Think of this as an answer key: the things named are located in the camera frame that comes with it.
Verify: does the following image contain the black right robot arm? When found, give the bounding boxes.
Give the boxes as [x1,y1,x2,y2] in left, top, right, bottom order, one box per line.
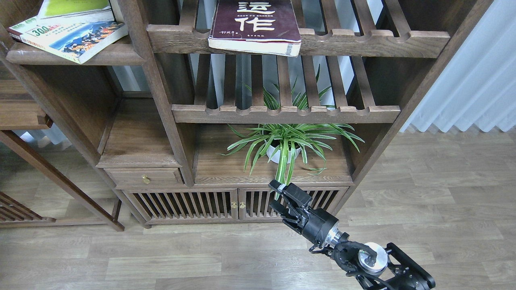
[269,180,436,290]

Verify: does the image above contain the white curtain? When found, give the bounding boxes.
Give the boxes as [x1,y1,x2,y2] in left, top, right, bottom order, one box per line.
[401,0,516,133]

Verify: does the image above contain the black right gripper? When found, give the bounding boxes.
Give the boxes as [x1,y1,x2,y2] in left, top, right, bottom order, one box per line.
[269,180,340,248]

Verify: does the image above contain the yellow green book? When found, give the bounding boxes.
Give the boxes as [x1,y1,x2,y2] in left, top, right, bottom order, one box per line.
[36,0,115,26]

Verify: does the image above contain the maroon book white characters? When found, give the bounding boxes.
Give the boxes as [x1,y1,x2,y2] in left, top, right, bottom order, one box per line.
[208,0,302,57]

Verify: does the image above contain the brass drawer knob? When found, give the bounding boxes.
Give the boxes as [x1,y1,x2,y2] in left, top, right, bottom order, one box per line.
[141,175,151,184]

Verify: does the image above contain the white plant pot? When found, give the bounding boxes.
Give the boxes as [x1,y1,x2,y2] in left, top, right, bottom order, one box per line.
[266,140,302,164]

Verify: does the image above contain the dark wooden bookshelf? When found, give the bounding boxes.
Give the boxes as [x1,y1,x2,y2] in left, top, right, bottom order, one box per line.
[1,0,492,228]

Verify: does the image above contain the book with mountain cover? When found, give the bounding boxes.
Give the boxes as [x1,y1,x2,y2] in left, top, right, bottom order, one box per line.
[7,17,128,64]

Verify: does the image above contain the green spider plant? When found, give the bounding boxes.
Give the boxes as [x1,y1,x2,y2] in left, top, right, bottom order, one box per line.
[220,64,365,203]

